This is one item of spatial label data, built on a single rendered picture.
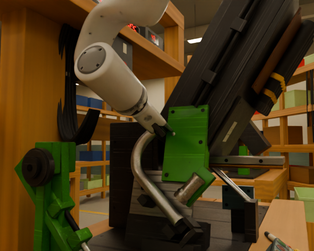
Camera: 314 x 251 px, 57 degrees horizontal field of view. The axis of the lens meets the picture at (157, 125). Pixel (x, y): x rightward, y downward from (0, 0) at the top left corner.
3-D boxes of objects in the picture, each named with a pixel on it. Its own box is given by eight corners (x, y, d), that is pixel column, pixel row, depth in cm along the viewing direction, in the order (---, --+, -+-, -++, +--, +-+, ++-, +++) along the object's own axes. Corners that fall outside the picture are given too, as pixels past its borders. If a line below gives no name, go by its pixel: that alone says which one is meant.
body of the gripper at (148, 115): (154, 100, 62) (171, 121, 72) (131, 74, 68) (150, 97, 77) (128, 123, 63) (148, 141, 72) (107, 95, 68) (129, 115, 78)
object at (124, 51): (133, 88, 95) (133, 44, 96) (102, 77, 80) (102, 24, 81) (102, 91, 100) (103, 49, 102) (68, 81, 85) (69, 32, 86)
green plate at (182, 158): (212, 188, 78) (215, 115, 85) (203, 183, 71) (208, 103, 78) (172, 185, 83) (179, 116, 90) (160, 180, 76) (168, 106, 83)
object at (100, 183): (134, 191, 759) (135, 105, 776) (64, 208, 544) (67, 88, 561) (117, 189, 785) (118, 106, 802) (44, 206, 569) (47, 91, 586)
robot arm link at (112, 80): (100, 94, 66) (121, 118, 61) (62, 62, 55) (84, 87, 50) (126, 68, 66) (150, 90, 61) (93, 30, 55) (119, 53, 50)
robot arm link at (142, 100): (150, 93, 61) (156, 100, 63) (130, 70, 66) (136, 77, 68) (120, 119, 61) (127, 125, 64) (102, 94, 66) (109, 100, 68)
